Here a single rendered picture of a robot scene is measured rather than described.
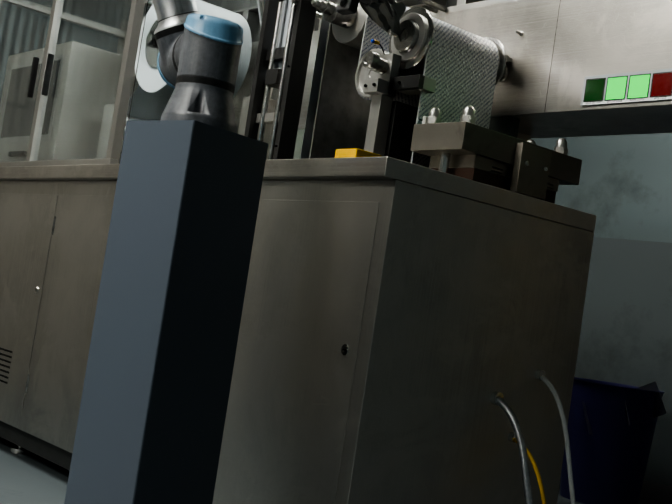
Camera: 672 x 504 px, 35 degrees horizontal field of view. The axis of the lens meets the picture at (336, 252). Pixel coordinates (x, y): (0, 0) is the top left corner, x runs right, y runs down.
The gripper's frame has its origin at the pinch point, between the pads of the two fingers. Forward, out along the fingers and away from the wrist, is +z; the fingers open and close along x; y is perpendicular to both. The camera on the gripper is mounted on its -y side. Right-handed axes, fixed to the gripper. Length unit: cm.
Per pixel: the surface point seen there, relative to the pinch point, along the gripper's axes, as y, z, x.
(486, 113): 6.3, 29.0, -8.4
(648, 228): 144, 190, 89
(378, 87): -12.3, 7.0, -1.0
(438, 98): -4.5, 16.5, -8.4
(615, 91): 17, 33, -38
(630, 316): 113, 214, 91
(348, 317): -66, 25, -26
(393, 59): -4.5, 4.7, -1.1
